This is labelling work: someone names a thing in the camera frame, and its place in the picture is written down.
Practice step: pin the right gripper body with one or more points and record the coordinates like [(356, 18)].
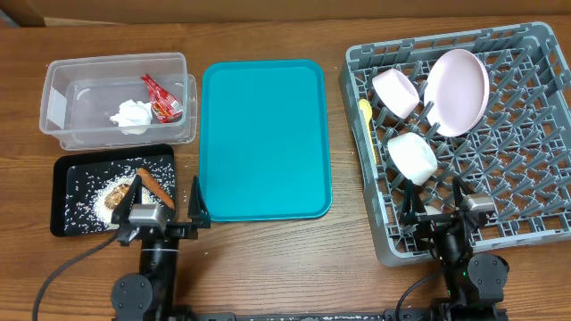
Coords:
[(451, 247)]

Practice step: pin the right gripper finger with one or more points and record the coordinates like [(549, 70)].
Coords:
[(412, 204), (461, 190)]

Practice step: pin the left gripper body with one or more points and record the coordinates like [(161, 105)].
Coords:
[(157, 252)]

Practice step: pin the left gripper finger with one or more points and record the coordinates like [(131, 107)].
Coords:
[(133, 196), (197, 210)]

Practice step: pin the white rice pile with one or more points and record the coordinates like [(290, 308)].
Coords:
[(87, 185)]

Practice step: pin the white cup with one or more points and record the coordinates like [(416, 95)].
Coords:
[(430, 210)]

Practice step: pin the brown food scraps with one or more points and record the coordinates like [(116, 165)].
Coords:
[(113, 199)]

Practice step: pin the brown sausage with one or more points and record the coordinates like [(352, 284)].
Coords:
[(151, 184)]

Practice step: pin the small white bowl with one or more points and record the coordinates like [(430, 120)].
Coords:
[(413, 157)]

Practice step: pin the grey dishwasher rack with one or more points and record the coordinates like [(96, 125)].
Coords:
[(518, 152)]

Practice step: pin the white napkin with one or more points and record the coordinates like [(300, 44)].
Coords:
[(132, 114)]

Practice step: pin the large white plate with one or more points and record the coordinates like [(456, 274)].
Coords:
[(457, 92)]

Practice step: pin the red snack wrapper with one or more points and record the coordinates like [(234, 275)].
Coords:
[(165, 106)]

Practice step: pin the yellow plastic spoon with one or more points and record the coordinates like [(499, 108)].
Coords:
[(366, 109)]

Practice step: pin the large white bowl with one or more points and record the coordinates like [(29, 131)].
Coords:
[(396, 92)]

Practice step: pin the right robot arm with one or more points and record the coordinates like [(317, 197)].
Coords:
[(474, 281)]

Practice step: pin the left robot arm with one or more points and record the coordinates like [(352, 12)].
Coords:
[(149, 294)]

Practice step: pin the black plastic tray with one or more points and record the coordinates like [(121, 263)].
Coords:
[(65, 162)]

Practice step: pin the teal serving tray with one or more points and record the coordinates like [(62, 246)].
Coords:
[(264, 144)]

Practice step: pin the clear plastic storage bin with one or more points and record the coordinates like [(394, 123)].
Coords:
[(80, 97)]

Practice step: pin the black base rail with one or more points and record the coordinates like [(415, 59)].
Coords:
[(387, 315)]

